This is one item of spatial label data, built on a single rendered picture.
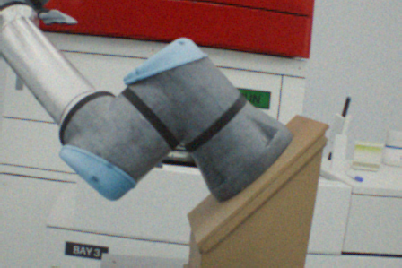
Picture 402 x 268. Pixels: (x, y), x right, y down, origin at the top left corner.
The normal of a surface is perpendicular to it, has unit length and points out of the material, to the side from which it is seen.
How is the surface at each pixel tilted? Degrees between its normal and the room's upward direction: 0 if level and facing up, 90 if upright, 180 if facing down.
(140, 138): 91
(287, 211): 90
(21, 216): 90
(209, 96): 78
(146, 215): 90
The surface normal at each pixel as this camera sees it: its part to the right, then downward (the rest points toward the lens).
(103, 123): -0.29, -0.51
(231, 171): -0.43, 0.11
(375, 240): 0.10, 0.07
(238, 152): -0.18, -0.12
